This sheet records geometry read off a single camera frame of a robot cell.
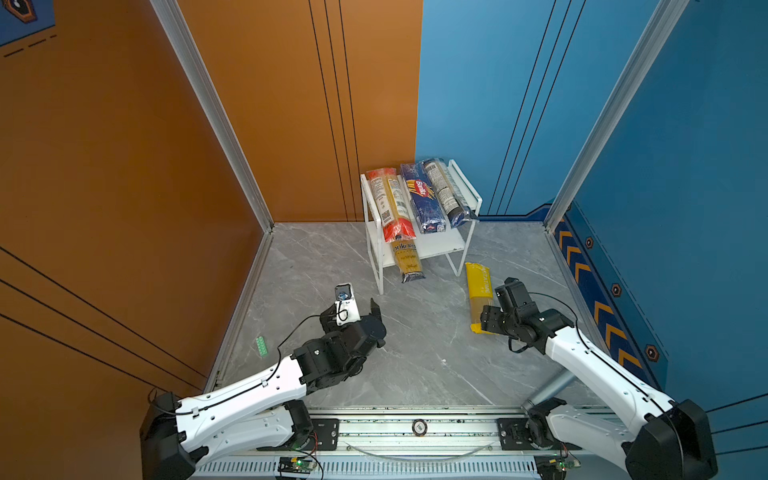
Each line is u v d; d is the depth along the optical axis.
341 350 0.55
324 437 0.73
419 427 0.75
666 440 0.38
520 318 0.62
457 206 0.75
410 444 0.73
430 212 0.72
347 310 0.62
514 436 0.72
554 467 0.70
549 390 0.78
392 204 0.74
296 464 0.71
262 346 0.88
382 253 0.91
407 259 0.86
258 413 0.47
